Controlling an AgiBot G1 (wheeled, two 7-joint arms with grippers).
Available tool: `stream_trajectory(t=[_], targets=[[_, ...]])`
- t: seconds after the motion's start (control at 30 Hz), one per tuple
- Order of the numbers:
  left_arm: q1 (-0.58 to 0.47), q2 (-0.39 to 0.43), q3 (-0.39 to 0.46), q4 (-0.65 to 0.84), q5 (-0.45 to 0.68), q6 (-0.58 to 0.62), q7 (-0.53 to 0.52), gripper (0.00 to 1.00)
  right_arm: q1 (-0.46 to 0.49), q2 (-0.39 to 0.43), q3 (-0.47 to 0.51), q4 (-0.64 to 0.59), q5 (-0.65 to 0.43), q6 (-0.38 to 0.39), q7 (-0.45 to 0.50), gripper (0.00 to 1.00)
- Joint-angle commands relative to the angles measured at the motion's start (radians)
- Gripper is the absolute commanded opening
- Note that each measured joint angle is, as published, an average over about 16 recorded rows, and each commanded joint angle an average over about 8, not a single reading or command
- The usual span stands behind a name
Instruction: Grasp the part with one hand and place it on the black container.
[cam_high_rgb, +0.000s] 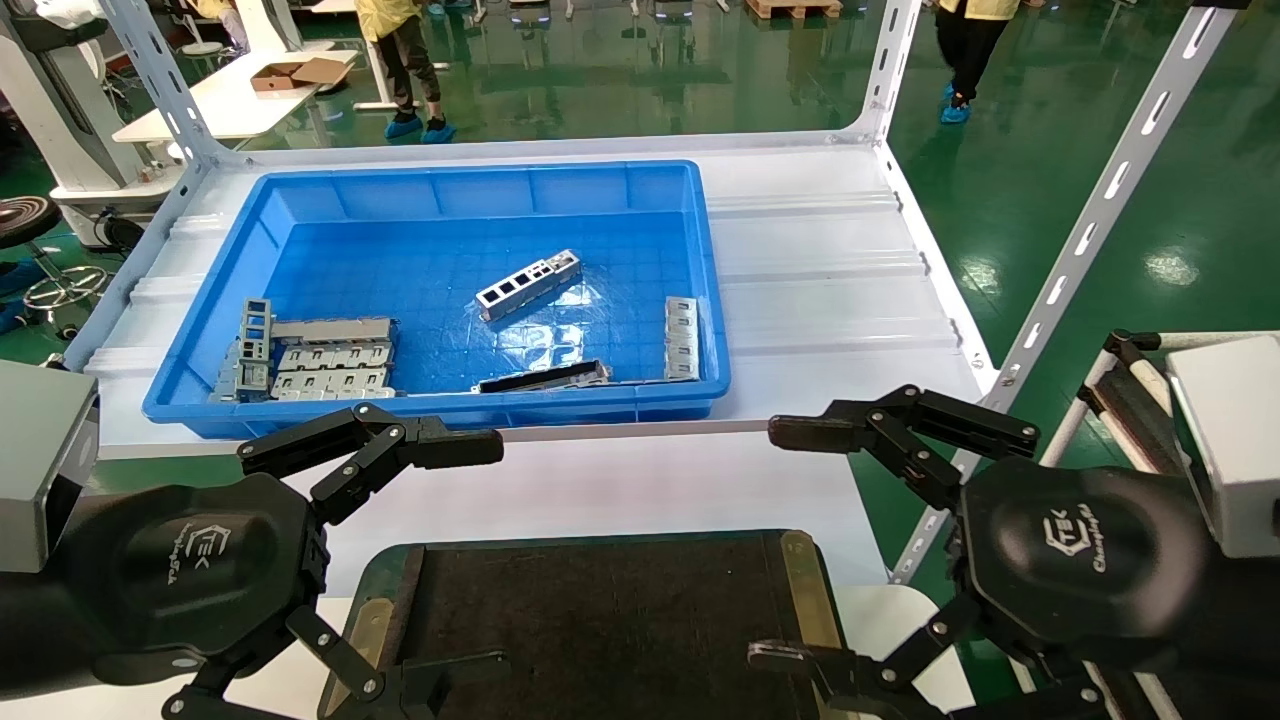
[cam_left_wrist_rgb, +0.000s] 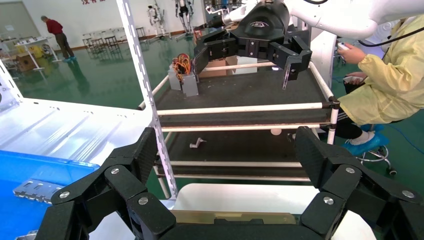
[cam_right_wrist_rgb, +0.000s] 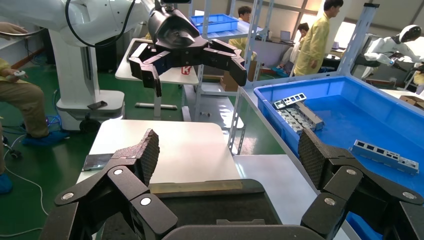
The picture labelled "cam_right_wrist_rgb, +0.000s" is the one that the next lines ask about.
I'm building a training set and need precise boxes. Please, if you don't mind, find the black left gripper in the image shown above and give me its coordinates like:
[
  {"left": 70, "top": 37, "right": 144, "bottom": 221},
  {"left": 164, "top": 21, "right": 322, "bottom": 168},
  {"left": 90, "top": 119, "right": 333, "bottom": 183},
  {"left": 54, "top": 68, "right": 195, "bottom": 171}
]
[{"left": 128, "top": 7, "right": 249, "bottom": 98}]

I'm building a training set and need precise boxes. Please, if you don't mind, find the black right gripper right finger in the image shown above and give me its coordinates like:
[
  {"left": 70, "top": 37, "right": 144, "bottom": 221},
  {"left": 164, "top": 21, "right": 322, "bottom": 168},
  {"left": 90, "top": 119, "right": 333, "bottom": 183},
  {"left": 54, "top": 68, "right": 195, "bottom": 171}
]
[{"left": 297, "top": 128, "right": 424, "bottom": 240}]

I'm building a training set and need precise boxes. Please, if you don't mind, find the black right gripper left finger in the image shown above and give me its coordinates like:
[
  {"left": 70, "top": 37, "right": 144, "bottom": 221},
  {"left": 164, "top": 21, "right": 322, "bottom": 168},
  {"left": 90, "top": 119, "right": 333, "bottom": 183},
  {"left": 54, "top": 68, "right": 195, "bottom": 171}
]
[{"left": 39, "top": 128, "right": 179, "bottom": 240}]

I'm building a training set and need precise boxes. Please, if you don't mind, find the grey windowed metal part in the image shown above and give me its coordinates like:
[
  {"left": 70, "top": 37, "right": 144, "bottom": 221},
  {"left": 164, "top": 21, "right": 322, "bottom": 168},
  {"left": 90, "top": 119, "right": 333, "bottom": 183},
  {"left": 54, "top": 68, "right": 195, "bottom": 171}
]
[
  {"left": 281, "top": 93, "right": 308, "bottom": 107},
  {"left": 350, "top": 139, "right": 420, "bottom": 176}
]

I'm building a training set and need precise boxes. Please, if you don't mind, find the black device on robot base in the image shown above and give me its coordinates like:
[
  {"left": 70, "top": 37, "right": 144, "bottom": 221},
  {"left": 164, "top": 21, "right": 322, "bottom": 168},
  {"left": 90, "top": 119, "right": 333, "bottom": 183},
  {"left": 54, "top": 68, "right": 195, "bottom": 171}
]
[{"left": 86, "top": 100, "right": 109, "bottom": 111}]

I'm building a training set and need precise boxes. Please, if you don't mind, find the long grey metal part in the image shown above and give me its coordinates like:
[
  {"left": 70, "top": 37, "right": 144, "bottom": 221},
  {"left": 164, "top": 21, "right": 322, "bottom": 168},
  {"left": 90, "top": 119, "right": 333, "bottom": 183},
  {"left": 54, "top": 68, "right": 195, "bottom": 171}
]
[{"left": 294, "top": 100, "right": 326, "bottom": 131}]

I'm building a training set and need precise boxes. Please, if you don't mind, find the flat grey metal part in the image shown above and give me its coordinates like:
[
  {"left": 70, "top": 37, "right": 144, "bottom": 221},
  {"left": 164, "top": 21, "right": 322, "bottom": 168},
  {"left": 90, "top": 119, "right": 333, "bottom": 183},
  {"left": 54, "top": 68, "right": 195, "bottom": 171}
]
[
  {"left": 276, "top": 109, "right": 307, "bottom": 135},
  {"left": 285, "top": 106, "right": 317, "bottom": 131}
]

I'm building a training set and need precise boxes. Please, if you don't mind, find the black tray container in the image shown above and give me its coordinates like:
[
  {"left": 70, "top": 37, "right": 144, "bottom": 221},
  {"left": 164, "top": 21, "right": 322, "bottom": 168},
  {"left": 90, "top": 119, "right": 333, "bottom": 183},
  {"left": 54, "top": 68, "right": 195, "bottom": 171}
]
[{"left": 100, "top": 178, "right": 282, "bottom": 240}]

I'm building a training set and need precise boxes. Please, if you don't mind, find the white side table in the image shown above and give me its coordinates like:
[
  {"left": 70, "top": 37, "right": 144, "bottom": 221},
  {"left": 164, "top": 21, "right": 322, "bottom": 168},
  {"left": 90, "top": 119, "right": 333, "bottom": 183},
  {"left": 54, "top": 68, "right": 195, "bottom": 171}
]
[{"left": 114, "top": 37, "right": 200, "bottom": 122}]

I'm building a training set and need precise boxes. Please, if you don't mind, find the dark smartphone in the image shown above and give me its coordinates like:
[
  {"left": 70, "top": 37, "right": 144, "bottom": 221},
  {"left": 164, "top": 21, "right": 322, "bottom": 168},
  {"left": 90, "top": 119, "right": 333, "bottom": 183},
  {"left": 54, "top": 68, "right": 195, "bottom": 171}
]
[{"left": 82, "top": 152, "right": 115, "bottom": 172}]

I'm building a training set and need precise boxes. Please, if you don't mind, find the brown cardboard box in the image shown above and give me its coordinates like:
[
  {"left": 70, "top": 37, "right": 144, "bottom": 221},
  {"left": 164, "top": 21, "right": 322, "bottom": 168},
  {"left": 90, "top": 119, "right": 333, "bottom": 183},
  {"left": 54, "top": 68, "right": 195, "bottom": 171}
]
[{"left": 219, "top": 60, "right": 259, "bottom": 93}]

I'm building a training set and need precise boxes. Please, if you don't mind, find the blue plastic crate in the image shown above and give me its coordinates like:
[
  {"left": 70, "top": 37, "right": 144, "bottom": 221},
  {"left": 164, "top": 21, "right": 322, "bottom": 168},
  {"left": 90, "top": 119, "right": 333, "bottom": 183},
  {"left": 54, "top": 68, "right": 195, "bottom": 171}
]
[{"left": 190, "top": 13, "right": 240, "bottom": 35}]

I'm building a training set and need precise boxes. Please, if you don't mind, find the grey background shelf rack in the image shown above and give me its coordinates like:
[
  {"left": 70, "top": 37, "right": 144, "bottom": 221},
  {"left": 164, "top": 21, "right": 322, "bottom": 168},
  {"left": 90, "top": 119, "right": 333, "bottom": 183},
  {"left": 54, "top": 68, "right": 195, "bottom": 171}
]
[{"left": 183, "top": 0, "right": 266, "bottom": 132}]

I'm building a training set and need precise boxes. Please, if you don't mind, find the large blue plastic bin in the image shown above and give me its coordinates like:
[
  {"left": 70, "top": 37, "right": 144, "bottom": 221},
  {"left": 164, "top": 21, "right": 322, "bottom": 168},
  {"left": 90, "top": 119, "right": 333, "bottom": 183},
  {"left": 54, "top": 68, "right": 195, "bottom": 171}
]
[{"left": 253, "top": 75, "right": 424, "bottom": 240}]

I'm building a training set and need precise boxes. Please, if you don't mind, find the black-haired person in yellow coat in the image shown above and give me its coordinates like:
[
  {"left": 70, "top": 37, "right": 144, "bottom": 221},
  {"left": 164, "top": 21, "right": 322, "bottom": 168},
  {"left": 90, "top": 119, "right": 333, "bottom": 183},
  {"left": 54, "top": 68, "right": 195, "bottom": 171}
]
[{"left": 228, "top": 5, "right": 259, "bottom": 62}]

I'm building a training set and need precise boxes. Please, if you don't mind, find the grey laptop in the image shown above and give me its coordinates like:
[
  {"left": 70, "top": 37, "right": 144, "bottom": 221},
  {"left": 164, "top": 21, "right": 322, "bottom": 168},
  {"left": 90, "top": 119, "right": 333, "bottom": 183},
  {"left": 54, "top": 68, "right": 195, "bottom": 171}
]
[{"left": 279, "top": 30, "right": 295, "bottom": 44}]

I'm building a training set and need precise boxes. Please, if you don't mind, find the white background table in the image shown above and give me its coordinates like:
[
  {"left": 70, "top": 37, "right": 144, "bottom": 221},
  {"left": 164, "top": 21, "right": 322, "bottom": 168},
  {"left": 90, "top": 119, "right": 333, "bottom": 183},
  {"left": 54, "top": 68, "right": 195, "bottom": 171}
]
[{"left": 380, "top": 88, "right": 424, "bottom": 112}]

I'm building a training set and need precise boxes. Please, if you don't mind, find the open flat cardboard box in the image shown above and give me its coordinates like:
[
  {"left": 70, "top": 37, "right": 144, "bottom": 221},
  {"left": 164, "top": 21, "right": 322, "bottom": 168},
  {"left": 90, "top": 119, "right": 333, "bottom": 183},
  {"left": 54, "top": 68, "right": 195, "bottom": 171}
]
[{"left": 399, "top": 95, "right": 424, "bottom": 110}]

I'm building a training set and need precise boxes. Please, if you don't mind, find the white robot column base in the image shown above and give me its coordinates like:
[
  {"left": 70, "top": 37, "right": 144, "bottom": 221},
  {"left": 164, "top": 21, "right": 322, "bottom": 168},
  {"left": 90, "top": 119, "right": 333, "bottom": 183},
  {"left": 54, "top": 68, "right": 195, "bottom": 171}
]
[{"left": 48, "top": 29, "right": 126, "bottom": 133}]

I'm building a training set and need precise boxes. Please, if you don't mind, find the stool caster base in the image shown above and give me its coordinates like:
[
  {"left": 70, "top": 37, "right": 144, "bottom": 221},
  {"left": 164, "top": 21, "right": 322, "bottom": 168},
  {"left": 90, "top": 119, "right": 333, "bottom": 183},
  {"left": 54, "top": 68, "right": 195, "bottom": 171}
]
[{"left": 1, "top": 135, "right": 23, "bottom": 161}]

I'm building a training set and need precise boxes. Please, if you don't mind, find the seated person in yellow coat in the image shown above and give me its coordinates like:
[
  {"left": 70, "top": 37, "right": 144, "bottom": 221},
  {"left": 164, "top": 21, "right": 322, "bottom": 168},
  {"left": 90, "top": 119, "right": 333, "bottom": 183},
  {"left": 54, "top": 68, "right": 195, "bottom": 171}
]
[{"left": 271, "top": 22, "right": 311, "bottom": 78}]

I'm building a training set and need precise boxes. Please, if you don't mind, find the standing person in yellow coat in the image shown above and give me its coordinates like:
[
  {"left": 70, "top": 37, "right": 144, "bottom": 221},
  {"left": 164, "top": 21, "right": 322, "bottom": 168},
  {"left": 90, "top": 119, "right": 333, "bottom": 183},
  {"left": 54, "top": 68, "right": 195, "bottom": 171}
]
[{"left": 293, "top": 0, "right": 345, "bottom": 78}]

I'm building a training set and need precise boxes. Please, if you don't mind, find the seated operator in tan trousers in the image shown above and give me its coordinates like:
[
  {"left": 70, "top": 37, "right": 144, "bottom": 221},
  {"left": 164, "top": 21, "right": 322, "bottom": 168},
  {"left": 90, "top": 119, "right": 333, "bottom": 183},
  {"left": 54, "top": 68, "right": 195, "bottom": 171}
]
[{"left": 0, "top": 21, "right": 69, "bottom": 196}]

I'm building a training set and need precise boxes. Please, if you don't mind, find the white humanoid robot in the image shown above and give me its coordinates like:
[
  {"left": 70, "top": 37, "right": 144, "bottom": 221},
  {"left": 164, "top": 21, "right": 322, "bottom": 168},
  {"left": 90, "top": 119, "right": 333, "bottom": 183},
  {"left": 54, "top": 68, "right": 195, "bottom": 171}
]
[{"left": 351, "top": 24, "right": 424, "bottom": 80}]

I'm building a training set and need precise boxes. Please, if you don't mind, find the grey perforated rack post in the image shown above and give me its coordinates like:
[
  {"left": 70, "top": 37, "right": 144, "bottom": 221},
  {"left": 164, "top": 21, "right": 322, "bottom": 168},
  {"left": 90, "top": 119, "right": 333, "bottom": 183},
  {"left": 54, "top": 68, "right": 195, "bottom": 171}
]
[
  {"left": 227, "top": 0, "right": 276, "bottom": 156},
  {"left": 337, "top": 2, "right": 381, "bottom": 78}
]

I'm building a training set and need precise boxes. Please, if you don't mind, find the white floor cable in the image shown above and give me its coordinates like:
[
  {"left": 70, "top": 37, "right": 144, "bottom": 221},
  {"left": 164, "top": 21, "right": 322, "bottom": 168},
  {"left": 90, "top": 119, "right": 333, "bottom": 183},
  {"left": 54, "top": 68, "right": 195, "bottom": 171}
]
[{"left": 0, "top": 134, "right": 50, "bottom": 239}]

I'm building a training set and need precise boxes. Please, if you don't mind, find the blue cable bundle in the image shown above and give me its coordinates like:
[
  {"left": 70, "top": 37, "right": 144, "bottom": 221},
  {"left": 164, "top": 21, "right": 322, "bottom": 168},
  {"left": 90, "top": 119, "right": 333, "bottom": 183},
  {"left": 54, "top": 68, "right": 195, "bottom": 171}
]
[{"left": 44, "top": 114, "right": 63, "bottom": 131}]

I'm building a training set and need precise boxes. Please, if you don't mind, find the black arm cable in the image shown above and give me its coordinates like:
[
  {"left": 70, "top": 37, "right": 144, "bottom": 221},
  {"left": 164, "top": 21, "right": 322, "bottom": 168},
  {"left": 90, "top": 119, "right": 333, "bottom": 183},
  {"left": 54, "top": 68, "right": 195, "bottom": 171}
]
[{"left": 64, "top": 0, "right": 137, "bottom": 49}]

